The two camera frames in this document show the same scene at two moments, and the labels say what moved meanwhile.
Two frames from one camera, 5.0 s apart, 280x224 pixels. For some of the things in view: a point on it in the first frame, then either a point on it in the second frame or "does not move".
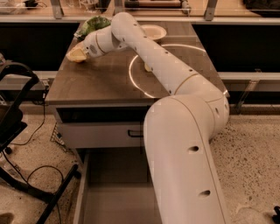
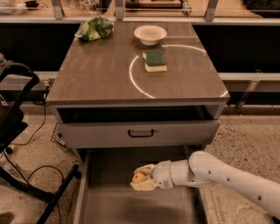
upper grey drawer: [102, 134] does not move
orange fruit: [77, 54] to [138, 177]
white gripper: [90, 46] to [161, 174]
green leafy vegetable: [92, 24] does not move
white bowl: [153, 31] does not move
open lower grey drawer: [116, 187] does not move
